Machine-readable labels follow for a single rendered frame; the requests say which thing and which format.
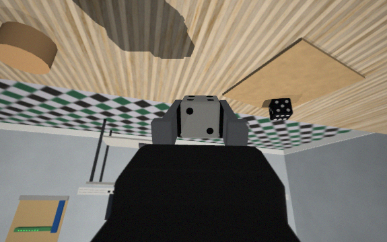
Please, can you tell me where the white label plate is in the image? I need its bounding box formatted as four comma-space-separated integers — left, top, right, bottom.
77, 181, 115, 196

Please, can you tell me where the tan mat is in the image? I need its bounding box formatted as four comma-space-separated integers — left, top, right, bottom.
222, 37, 365, 109

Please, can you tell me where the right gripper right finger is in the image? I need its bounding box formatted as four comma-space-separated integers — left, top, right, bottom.
219, 99, 250, 147

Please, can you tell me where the tan board blue stripe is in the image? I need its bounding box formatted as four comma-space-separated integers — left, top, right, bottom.
4, 194, 70, 242

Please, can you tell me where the brown cylinder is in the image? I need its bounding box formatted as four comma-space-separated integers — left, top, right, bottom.
0, 22, 59, 75

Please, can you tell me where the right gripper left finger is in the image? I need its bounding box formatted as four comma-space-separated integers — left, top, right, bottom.
150, 99, 182, 146

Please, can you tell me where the wooden table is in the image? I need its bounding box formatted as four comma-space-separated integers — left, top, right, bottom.
0, 0, 387, 138

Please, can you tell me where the white die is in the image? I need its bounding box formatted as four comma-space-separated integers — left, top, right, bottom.
179, 95, 221, 139

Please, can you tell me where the black die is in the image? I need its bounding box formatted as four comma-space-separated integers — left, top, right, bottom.
269, 97, 294, 121

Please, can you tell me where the black bar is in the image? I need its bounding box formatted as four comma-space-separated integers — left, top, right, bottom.
99, 130, 112, 183
90, 118, 108, 183

